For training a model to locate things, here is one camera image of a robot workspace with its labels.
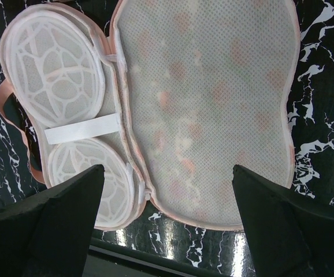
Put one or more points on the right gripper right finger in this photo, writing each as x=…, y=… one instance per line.
x=288, y=234

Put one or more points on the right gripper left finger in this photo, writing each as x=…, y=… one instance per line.
x=49, y=233

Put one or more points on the pink mesh laundry bag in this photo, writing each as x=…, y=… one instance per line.
x=168, y=102

